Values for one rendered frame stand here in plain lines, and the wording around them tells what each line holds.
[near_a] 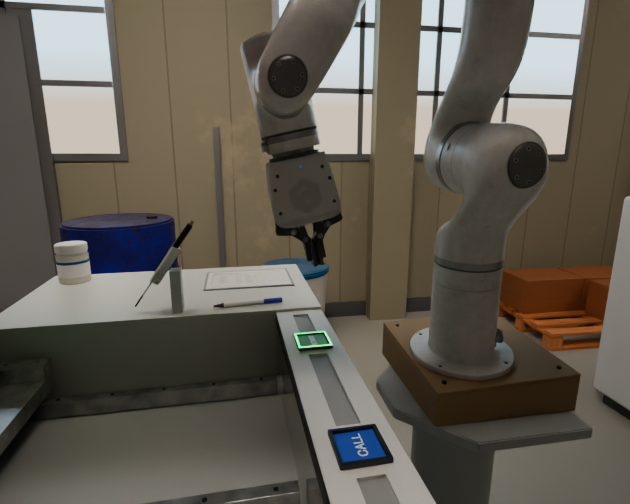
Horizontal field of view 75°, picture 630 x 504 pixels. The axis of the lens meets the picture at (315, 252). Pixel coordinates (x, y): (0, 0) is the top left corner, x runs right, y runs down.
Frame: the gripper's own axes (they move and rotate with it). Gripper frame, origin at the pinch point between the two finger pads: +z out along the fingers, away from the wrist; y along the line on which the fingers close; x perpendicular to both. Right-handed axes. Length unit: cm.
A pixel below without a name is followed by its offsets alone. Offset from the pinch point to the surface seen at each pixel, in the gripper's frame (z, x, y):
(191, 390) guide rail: 21.7, 8.0, -26.5
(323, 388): 15.3, -13.3, -4.7
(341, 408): 15.5, -18.2, -3.5
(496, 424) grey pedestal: 35.1, -8.1, 23.0
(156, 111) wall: -57, 245, -51
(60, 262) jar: -2, 41, -54
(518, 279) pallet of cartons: 114, 199, 176
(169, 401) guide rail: 22.6, 8.0, -30.7
